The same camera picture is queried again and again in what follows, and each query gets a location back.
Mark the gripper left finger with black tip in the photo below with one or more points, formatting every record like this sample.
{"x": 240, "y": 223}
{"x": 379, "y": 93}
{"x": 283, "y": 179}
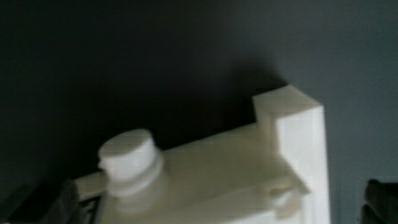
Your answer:
{"x": 43, "y": 204}

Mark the gripper right finger with grey tip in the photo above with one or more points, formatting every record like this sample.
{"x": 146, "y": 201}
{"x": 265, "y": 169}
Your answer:
{"x": 381, "y": 208}

